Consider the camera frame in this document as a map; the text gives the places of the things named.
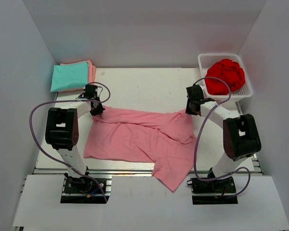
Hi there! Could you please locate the pink t shirt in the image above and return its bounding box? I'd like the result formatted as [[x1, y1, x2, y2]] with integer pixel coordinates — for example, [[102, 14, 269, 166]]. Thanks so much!
[[83, 107, 197, 192]]

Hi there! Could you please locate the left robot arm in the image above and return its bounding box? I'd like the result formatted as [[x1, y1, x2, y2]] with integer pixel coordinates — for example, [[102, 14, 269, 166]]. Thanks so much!
[[45, 84, 105, 192]]

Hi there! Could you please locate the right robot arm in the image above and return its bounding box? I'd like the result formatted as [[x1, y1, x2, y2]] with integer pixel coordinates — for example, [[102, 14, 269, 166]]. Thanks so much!
[[185, 85, 262, 192]]

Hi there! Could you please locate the folded salmon t shirt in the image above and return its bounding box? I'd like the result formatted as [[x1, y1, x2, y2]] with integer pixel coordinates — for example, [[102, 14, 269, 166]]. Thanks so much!
[[60, 60, 96, 92]]

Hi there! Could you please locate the folded teal t shirt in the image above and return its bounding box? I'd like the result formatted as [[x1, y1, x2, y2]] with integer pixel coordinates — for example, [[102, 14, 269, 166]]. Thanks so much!
[[51, 61, 89, 92]]

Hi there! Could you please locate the white plastic basket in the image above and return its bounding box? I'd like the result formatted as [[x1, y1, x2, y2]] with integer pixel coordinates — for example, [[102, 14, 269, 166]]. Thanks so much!
[[198, 53, 253, 102]]

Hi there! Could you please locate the red crumpled t shirt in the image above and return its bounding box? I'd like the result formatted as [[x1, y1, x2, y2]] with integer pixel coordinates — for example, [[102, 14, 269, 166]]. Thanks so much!
[[205, 59, 246, 95]]

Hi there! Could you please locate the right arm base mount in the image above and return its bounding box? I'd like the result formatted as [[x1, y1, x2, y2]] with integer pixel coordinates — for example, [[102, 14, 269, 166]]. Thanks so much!
[[186, 177, 238, 205]]

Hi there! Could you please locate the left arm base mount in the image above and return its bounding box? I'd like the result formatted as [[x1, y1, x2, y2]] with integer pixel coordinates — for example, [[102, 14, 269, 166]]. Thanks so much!
[[60, 173, 111, 204]]

